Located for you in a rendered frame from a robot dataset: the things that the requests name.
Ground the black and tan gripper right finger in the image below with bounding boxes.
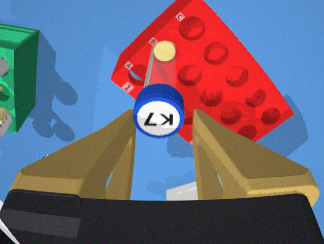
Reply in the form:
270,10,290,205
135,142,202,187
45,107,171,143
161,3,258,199
192,109,320,207

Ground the green test tube rack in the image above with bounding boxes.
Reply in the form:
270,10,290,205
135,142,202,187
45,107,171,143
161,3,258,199
0,23,40,134

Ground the blue bench mat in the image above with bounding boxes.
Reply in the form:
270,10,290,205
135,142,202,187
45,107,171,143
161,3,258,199
0,0,324,239

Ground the white tube rack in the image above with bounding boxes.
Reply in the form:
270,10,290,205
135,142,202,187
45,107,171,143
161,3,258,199
166,181,198,201

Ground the red tube rack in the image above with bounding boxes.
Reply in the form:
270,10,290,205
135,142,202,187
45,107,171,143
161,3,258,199
110,0,294,146

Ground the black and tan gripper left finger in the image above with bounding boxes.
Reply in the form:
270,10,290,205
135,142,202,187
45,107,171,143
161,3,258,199
9,109,136,200

